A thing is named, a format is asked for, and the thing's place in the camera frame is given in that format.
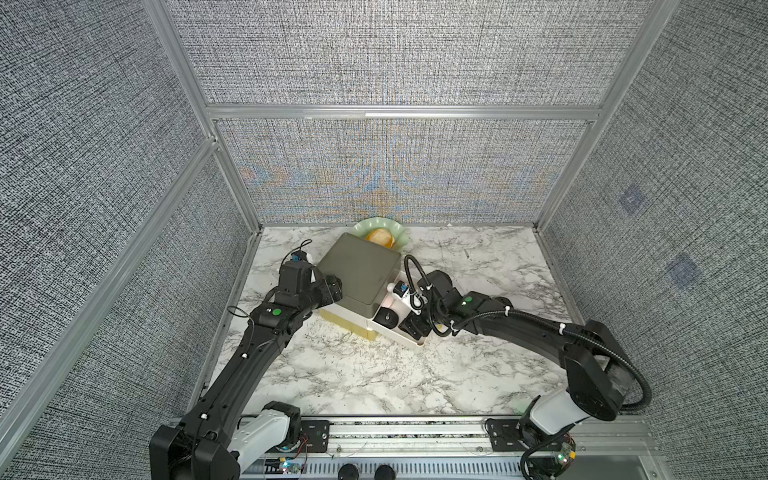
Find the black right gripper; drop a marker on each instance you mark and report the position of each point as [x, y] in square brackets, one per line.
[412, 324]

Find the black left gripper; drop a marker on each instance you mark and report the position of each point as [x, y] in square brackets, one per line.
[329, 289]

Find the three-drawer storage cabinet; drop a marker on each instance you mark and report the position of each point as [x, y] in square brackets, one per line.
[364, 270]

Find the black computer mouse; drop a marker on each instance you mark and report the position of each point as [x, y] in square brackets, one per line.
[387, 318]

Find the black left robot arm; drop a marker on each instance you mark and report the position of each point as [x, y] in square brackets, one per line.
[208, 442]

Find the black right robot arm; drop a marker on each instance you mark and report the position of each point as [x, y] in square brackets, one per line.
[601, 381]

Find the green glass plate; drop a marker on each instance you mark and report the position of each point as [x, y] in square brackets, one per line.
[400, 233]

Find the bread roll on plate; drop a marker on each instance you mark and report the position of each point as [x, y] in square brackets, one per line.
[382, 237]

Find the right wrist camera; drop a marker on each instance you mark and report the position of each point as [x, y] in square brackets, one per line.
[404, 299]

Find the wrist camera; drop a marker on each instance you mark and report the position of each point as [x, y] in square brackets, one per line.
[299, 255]
[404, 299]

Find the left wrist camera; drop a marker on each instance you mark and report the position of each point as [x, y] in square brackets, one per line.
[299, 255]

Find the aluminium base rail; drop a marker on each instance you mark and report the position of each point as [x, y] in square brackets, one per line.
[459, 447]

